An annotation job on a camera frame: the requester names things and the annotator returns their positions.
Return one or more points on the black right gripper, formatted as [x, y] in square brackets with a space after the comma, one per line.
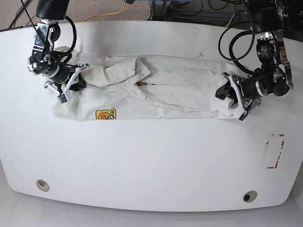
[62, 74]

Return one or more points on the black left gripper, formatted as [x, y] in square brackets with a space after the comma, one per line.
[251, 88]

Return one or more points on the white t-shirt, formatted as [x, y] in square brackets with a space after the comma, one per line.
[148, 87]

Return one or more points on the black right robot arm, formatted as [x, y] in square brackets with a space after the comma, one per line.
[45, 60]

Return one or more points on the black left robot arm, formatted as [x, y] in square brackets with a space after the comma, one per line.
[274, 76]

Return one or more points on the red tape rectangle marker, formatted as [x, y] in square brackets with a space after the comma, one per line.
[273, 150]

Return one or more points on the right table cable grommet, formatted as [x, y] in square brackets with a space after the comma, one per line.
[250, 196]

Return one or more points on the table cable grommet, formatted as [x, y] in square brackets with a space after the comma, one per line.
[42, 185]
[250, 196]

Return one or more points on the left table cable grommet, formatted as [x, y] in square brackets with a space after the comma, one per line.
[42, 185]

